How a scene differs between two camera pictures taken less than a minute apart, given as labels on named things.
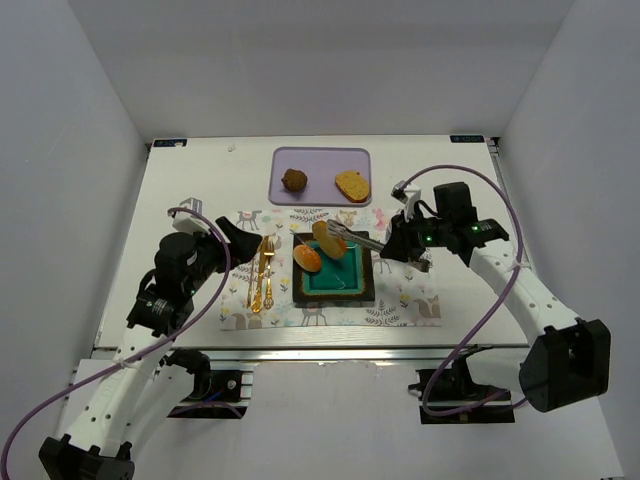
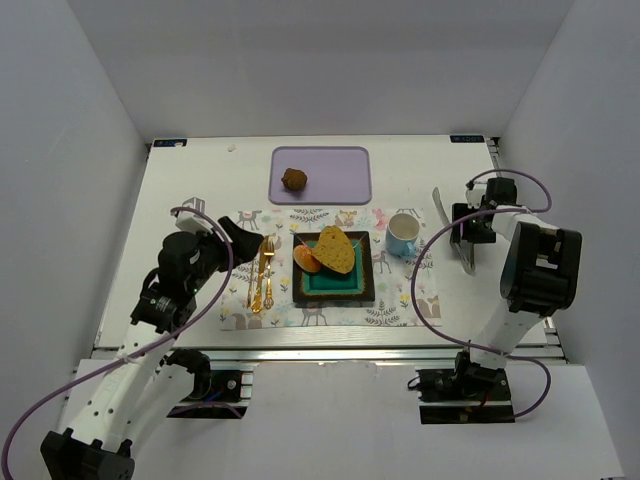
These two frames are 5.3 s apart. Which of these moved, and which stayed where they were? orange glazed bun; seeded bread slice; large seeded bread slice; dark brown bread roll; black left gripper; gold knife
Moved: seeded bread slice; large seeded bread slice
Stayed: orange glazed bun; gold knife; black left gripper; dark brown bread roll
